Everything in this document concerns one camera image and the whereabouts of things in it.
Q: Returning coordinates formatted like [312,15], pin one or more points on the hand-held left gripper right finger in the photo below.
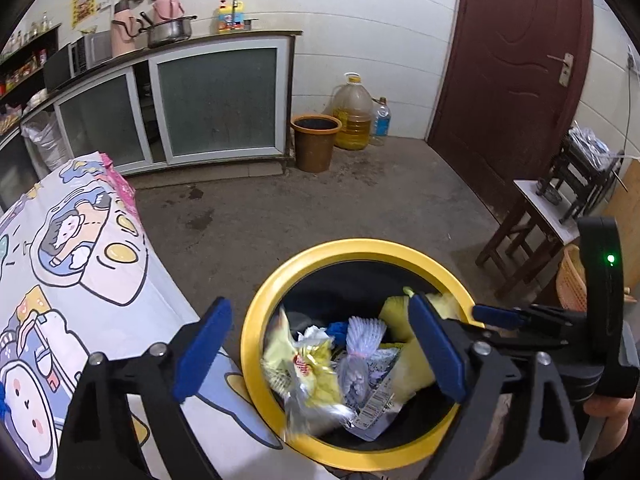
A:
[440,352]

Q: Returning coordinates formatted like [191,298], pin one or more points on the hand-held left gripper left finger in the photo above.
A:
[205,350]

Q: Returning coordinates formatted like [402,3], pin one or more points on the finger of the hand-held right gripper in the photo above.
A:
[515,341]
[495,314]

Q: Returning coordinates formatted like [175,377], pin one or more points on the yellow plastic bag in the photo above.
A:
[415,370]

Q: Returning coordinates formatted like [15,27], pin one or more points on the dark barcode snack packet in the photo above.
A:
[375,405]

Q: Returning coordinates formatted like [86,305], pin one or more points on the yellow red-print snack wrapper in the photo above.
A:
[312,360]

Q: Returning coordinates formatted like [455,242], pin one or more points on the yellow-rimmed black trash bin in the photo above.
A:
[350,250]

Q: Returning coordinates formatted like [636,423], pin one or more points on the person's right forearm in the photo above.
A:
[615,452]

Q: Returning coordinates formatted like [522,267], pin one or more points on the person's right hand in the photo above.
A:
[607,409]

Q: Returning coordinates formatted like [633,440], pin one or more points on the orange plastic basket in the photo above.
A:
[572,280]

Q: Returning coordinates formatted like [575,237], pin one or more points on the white-topped wooden stool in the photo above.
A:
[535,205]

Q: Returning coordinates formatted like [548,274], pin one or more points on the black metal rack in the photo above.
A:
[575,175]

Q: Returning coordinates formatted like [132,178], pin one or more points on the cartoon printed tablecloth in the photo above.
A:
[75,280]

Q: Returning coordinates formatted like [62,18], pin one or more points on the clear plastic bag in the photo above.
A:
[590,142]

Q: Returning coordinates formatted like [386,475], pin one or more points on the pink plastic cloth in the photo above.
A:
[122,190]

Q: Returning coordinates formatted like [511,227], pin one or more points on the clear water bottle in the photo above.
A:
[381,120]

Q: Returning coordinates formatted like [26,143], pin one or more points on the brown plastic bucket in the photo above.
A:
[315,150]

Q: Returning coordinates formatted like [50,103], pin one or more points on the brown wooden door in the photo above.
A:
[500,85]

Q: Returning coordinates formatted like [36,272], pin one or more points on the large cooking oil jug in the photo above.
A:
[352,120]

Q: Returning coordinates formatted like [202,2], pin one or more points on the frosted glass kitchen cabinet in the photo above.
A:
[220,100]

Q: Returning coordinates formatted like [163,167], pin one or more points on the white woven sack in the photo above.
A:
[42,140]

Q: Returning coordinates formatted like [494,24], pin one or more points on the grey microwave oven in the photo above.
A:
[90,52]

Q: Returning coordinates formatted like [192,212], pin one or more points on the steel cooking pot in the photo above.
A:
[170,32]

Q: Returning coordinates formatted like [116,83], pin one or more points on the pink thermos flask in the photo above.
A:
[120,40]
[165,5]

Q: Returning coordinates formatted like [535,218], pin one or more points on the yellow and blue detergent bottle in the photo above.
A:
[230,17]

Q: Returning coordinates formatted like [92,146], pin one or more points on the dark shelf with jars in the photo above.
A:
[30,42]

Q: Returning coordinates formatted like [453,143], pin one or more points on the yellow wall poster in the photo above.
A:
[84,5]

